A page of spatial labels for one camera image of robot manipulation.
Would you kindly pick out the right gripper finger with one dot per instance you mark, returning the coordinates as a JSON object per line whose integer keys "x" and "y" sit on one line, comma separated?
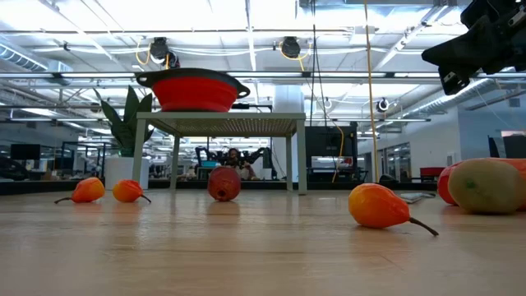
{"x": 464, "y": 51}
{"x": 454, "y": 80}

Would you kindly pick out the orange toy pear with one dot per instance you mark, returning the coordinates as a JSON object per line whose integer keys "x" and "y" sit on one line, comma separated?
{"x": 127, "y": 191}
{"x": 378, "y": 205}
{"x": 88, "y": 190}

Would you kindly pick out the background black robot arm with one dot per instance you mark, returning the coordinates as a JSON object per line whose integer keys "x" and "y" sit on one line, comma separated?
{"x": 259, "y": 155}
{"x": 201, "y": 153}

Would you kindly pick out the red collapsible bowl grey rim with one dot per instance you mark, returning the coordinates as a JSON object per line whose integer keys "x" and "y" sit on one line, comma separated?
{"x": 195, "y": 94}

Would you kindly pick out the person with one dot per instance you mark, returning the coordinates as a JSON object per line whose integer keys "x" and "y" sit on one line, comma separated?
{"x": 245, "y": 170}

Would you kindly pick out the black aluminium rig frame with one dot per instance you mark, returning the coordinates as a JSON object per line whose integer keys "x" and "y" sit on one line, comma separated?
{"x": 328, "y": 186}

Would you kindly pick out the red orange mango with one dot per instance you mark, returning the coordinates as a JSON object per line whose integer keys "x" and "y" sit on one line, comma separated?
{"x": 444, "y": 185}

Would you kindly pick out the snake plant in white pot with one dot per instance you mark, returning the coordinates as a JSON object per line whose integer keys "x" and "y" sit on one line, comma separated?
{"x": 123, "y": 168}

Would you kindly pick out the black equipment cabinet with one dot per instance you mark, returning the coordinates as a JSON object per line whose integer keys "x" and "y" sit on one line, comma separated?
{"x": 328, "y": 141}

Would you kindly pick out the dark red pomegranate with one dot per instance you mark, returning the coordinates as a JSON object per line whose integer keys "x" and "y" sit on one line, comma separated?
{"x": 224, "y": 183}

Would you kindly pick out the red storage bin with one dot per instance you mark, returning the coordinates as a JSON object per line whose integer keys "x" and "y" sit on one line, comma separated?
{"x": 431, "y": 172}

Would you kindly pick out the dark computer monitor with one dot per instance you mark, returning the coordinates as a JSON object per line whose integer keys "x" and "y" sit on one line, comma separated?
{"x": 515, "y": 146}

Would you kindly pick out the small black flat screen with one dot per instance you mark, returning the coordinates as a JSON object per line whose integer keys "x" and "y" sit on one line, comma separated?
{"x": 24, "y": 151}

